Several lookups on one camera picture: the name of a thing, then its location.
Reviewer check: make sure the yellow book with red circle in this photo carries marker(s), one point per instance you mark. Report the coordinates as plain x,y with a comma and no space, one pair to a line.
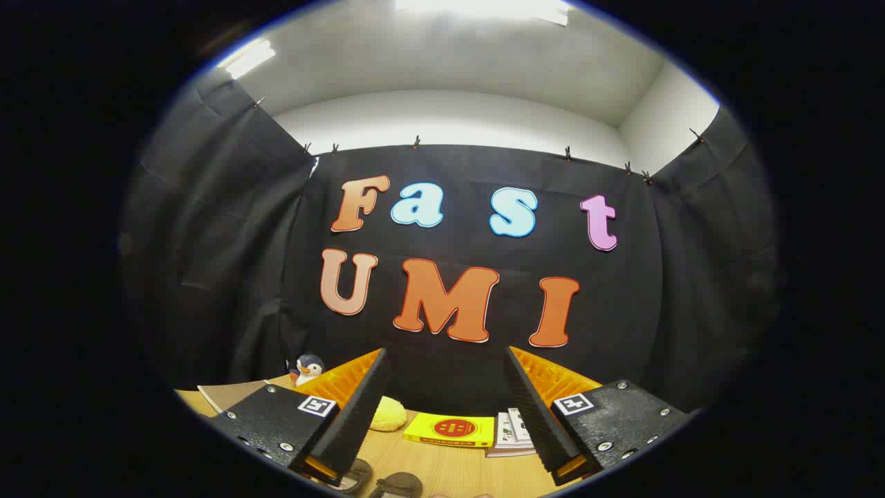
449,429

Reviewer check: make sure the ceiling light panel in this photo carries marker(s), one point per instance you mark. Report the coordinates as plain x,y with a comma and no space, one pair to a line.
484,8
247,59

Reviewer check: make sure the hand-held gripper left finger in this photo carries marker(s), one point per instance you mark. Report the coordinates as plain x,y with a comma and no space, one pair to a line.
356,422

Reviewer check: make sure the yellow bun-shaped plush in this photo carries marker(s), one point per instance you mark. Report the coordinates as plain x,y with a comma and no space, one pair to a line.
388,413

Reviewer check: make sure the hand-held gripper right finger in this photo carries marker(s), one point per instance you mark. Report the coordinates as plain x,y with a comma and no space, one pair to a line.
536,415

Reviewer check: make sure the row of small cloth clips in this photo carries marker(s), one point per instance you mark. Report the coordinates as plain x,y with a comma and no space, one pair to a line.
416,143

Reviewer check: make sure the brown fabric storage box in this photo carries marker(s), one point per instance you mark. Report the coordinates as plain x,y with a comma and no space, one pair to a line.
231,394

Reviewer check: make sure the penguin plush toy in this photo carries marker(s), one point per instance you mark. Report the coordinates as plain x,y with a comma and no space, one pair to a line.
308,366

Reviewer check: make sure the brown fuzzy shoe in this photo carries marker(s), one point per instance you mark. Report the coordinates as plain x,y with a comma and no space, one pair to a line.
359,476
397,485

